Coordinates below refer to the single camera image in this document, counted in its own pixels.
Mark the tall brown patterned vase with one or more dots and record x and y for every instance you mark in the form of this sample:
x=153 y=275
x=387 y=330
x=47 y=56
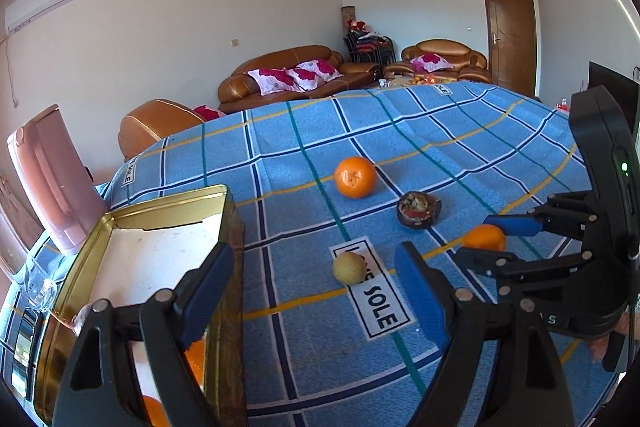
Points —
x=348 y=14

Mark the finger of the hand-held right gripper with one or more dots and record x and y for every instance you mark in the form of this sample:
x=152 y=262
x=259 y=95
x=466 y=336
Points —
x=517 y=226
x=482 y=258

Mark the floral pink pillow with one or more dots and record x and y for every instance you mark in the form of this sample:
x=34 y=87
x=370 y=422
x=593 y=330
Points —
x=431 y=63
x=315 y=74
x=270 y=82
x=210 y=113

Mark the white air conditioner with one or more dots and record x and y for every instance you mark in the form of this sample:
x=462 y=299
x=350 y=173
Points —
x=40 y=2

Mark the small yellow round fruit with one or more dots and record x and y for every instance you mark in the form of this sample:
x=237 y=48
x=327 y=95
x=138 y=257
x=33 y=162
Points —
x=348 y=268

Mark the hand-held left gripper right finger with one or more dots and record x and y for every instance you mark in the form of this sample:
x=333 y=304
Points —
x=420 y=289

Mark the person's right hand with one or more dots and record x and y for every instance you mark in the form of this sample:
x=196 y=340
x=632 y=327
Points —
x=599 y=349

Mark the brown wooden door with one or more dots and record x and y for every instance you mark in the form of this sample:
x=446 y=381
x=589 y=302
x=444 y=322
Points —
x=510 y=37

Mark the stacked black chairs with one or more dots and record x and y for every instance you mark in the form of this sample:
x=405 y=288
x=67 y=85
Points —
x=370 y=49

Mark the gold metal tin tray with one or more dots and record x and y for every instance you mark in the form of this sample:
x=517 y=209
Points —
x=150 y=252

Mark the dark brown mangosteen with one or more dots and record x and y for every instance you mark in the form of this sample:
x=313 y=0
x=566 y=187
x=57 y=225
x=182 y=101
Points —
x=419 y=209

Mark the clear glass bottle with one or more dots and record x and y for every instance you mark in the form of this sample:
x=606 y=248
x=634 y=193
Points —
x=37 y=292

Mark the black television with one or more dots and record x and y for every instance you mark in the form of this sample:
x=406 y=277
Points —
x=612 y=92

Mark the pink electric kettle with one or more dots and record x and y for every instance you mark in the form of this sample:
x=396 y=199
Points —
x=55 y=187

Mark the brown leather armchair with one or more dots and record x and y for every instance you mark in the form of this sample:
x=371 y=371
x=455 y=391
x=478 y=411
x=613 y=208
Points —
x=470 y=59
x=155 y=122

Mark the blue plaid tablecloth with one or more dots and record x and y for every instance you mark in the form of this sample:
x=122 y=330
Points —
x=300 y=157

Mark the orange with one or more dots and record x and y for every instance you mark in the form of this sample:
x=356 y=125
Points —
x=196 y=359
x=355 y=177
x=482 y=238

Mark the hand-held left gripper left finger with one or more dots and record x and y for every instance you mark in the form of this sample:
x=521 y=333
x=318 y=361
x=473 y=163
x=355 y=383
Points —
x=207 y=294

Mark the low table with snacks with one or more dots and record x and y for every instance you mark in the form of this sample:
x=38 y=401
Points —
x=415 y=81

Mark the brown leather sofa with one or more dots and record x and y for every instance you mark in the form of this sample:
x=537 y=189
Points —
x=235 y=92

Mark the black smartphone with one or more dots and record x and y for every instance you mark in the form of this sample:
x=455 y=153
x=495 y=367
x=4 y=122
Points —
x=25 y=342

